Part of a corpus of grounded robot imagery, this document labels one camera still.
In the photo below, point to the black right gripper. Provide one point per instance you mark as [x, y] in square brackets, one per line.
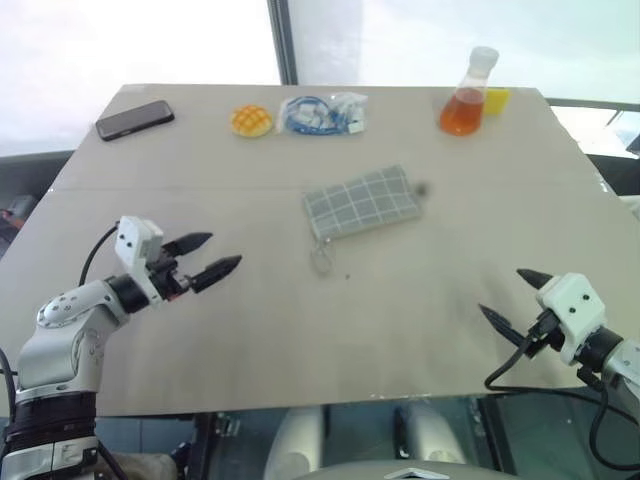
[545, 337]

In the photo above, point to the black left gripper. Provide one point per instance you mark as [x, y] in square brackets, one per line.
[167, 280]

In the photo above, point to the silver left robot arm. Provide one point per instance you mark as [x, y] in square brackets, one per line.
[55, 345]

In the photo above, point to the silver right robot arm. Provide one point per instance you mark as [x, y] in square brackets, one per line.
[625, 360]

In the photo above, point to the grey checkered pouch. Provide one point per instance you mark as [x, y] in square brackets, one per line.
[362, 200]

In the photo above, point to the yellow bread bun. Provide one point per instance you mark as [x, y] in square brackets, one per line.
[251, 120]

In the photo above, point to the black smartphone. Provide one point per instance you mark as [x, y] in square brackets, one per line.
[135, 120]

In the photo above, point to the rounded silver robot leg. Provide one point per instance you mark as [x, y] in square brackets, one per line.
[432, 435]
[295, 440]

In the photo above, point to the flask with orange liquid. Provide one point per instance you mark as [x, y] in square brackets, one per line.
[462, 112]

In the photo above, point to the yellow sponge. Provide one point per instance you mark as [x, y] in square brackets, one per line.
[499, 102]

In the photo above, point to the dark railing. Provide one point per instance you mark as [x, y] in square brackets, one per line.
[600, 107]

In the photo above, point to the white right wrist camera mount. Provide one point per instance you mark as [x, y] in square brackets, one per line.
[575, 302]

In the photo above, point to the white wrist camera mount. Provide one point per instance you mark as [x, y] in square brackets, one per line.
[131, 240]
[575, 302]

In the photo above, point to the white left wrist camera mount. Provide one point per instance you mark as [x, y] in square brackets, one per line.
[131, 240]

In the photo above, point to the dark window frame post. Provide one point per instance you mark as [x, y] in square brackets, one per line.
[282, 42]

